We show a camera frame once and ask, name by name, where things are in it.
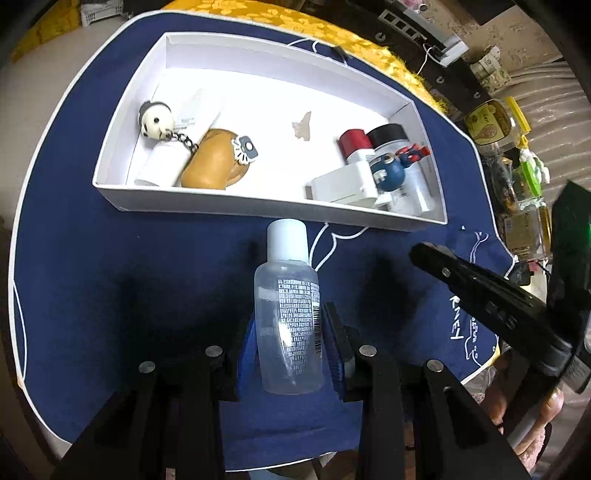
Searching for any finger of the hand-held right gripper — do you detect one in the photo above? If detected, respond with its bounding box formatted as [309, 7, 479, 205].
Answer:
[410, 242, 559, 365]

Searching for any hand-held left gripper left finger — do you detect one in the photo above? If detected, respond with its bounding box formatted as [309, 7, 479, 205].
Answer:
[51, 318, 259, 480]

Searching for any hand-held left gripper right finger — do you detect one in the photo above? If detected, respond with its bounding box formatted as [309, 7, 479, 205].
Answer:
[321, 302, 532, 480]

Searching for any clear bottle with white cap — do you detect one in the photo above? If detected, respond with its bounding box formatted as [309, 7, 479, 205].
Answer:
[254, 219, 325, 395]

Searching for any blue round figurine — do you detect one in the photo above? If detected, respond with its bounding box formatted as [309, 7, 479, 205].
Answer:
[369, 144, 431, 192]

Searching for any small white charger box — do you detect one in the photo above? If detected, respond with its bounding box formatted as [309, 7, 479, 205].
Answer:
[305, 161, 379, 206]

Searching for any powder bottle with black cap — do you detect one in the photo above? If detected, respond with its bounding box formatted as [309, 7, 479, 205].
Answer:
[369, 124, 437, 215]

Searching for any white bottle with red cap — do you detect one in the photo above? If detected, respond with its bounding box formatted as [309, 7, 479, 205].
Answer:
[338, 129, 376, 167]

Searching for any brown egg-shaped figurine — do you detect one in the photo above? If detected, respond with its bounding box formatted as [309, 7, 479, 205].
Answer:
[180, 128, 259, 190]

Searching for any white tube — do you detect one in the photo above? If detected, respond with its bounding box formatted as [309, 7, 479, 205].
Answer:
[135, 90, 222, 188]

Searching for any panda keychain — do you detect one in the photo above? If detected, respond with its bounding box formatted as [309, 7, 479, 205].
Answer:
[139, 100, 199, 153]

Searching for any white cardboard box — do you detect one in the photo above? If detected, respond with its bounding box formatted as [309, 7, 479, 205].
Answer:
[92, 31, 448, 232]

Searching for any person's right hand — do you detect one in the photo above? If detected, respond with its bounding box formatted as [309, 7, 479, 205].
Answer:
[482, 364, 566, 457]

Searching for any jar with green lid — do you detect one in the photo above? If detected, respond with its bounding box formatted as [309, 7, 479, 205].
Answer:
[510, 150, 552, 204]

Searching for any navy blue cloth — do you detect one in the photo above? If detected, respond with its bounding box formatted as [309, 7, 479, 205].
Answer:
[8, 10, 515, 472]

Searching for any jar with yellow lid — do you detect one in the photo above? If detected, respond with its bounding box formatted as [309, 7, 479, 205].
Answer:
[464, 97, 532, 155]

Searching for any patterned cup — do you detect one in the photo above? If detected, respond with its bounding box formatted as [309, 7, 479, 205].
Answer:
[471, 46, 506, 88]

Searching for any torn paper scrap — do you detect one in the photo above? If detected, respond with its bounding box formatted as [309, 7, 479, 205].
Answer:
[292, 111, 314, 139]

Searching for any black cabinet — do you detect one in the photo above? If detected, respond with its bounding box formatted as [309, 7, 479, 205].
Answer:
[295, 0, 490, 125]

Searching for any white crate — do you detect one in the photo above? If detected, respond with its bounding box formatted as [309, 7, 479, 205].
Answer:
[81, 0, 125, 26]

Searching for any white charging cable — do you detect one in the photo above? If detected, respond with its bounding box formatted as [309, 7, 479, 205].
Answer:
[418, 46, 439, 77]

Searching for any white cable with black tag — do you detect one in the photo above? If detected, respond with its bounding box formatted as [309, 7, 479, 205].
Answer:
[288, 39, 349, 65]

